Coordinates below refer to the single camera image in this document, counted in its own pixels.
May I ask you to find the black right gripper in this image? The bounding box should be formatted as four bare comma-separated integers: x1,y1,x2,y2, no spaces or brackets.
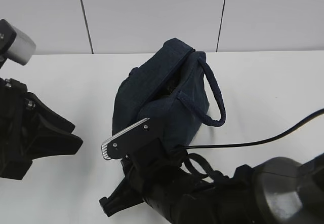
99,143,218,223

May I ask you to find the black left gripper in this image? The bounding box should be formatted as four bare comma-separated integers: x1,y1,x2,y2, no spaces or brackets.
1,79,83,180

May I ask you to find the dark blue fabric bag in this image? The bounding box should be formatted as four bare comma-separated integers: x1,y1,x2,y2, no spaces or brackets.
112,38,226,150

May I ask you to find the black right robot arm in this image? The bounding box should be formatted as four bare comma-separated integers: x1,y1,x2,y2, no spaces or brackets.
99,142,323,223

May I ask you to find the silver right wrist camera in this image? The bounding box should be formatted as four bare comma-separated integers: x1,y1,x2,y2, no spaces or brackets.
101,118,165,160

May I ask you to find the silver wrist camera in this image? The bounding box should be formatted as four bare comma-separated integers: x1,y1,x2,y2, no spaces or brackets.
1,19,36,67
101,118,165,160

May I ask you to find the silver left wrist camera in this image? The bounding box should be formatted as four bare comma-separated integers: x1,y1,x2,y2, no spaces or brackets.
1,19,36,67

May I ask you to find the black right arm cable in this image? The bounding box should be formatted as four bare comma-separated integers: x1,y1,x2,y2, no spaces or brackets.
172,108,324,154

